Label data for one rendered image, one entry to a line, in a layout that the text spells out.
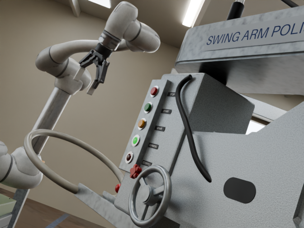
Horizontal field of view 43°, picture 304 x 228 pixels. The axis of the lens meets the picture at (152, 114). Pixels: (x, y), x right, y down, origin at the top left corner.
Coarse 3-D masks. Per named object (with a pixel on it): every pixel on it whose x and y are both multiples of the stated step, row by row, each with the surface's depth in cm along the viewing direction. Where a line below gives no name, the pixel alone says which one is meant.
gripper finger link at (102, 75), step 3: (105, 63) 164; (108, 63) 165; (102, 66) 164; (105, 66) 165; (102, 69) 164; (105, 69) 165; (102, 72) 164; (105, 72) 165; (102, 75) 164; (105, 75) 165; (99, 78) 164; (102, 78) 164; (99, 81) 163
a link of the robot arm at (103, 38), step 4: (104, 32) 164; (100, 36) 166; (104, 36) 164; (108, 36) 163; (112, 36) 163; (100, 40) 165; (104, 40) 164; (108, 40) 163; (112, 40) 164; (116, 40) 164; (120, 40) 166; (104, 44) 164; (108, 44) 164; (112, 44) 165; (116, 44) 166; (108, 48) 166; (112, 48) 166; (116, 48) 168
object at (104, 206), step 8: (80, 184) 140; (80, 192) 138; (88, 192) 133; (104, 192) 146; (88, 200) 131; (96, 200) 126; (104, 200) 122; (112, 200) 140; (96, 208) 125; (104, 208) 121; (112, 208) 117; (104, 216) 119; (112, 216) 115; (120, 216) 112; (128, 216) 109; (120, 224) 110; (128, 224) 107
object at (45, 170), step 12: (36, 132) 163; (48, 132) 172; (60, 132) 178; (24, 144) 149; (84, 144) 183; (36, 156) 143; (96, 156) 184; (48, 168) 140; (60, 180) 139; (120, 180) 172; (72, 192) 140
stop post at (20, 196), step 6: (18, 192) 277; (24, 192) 277; (18, 198) 276; (24, 198) 277; (18, 204) 276; (12, 210) 275; (18, 210) 275; (12, 216) 274; (18, 216) 280; (12, 222) 274
